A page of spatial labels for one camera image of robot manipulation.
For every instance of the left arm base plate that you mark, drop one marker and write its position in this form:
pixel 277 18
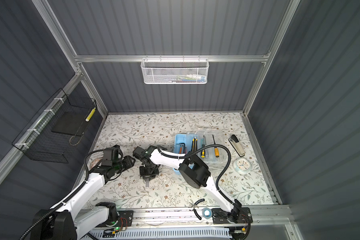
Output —
pixel 123 218

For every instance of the blue tape roll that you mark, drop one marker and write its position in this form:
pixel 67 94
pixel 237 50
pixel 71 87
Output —
pixel 207 213

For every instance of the white tape roll right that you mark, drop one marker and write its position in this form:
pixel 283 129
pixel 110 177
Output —
pixel 242 166

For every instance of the yellow marker in basket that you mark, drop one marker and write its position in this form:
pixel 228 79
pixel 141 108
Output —
pixel 91 113

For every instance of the white wire mesh basket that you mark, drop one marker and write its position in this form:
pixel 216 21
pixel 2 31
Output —
pixel 154 72

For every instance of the orange handled screwdriver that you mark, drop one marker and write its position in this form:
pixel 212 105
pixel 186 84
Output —
pixel 217 153

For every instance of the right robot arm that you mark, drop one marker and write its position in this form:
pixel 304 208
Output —
pixel 195 172

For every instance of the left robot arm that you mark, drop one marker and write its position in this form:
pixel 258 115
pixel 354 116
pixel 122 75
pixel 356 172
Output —
pixel 63 222

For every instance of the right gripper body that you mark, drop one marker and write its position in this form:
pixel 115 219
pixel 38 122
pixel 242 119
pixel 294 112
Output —
pixel 148 172

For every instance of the white perforated vent strip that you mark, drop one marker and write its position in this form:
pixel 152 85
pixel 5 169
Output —
pixel 210 233

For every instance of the black hex key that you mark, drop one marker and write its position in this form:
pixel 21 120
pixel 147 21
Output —
pixel 182 148

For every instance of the black wire basket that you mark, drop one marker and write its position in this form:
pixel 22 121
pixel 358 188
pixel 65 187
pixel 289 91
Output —
pixel 55 135

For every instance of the markers in white basket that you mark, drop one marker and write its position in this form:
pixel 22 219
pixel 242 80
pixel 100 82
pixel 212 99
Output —
pixel 192 78

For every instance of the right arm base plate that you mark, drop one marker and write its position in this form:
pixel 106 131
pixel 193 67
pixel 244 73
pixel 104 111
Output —
pixel 221 217

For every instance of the aluminium rail front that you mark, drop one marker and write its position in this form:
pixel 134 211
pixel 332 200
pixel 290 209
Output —
pixel 184 217

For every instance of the light blue plastic toolbox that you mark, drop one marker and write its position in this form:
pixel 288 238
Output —
pixel 205 138

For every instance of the black foam pad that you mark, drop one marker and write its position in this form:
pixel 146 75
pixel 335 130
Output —
pixel 72 124

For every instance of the black beige stapler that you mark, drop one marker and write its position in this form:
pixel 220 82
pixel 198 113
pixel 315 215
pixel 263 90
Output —
pixel 236 145

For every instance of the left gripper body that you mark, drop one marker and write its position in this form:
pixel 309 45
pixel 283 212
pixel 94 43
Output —
pixel 122 164

